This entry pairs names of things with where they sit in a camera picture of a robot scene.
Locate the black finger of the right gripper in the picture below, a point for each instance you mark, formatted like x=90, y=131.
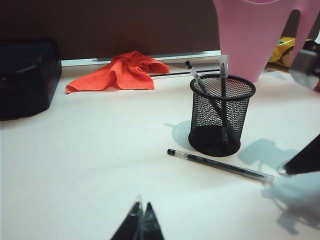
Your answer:
x=307, y=68
x=305, y=160

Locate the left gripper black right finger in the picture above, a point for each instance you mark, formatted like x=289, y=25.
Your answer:
x=151, y=225

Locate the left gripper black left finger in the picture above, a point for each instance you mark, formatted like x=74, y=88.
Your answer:
x=130, y=225

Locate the clear black gel pen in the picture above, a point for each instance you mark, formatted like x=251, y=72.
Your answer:
x=223, y=67
x=220, y=165
x=196, y=75

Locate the black mesh pen holder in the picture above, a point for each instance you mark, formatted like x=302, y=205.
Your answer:
x=213, y=140

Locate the yellow snack bag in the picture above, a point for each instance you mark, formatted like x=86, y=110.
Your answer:
x=283, y=50

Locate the pink plastic watering can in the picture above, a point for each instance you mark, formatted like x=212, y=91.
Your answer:
x=246, y=45

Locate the orange cloth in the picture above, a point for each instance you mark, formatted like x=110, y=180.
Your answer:
x=125, y=75

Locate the dark storage box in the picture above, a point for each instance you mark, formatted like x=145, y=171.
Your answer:
x=25, y=82

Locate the brown desk partition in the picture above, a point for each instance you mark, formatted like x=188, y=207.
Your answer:
x=100, y=25

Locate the white partition base rail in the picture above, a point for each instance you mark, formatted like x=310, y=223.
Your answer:
x=180, y=53

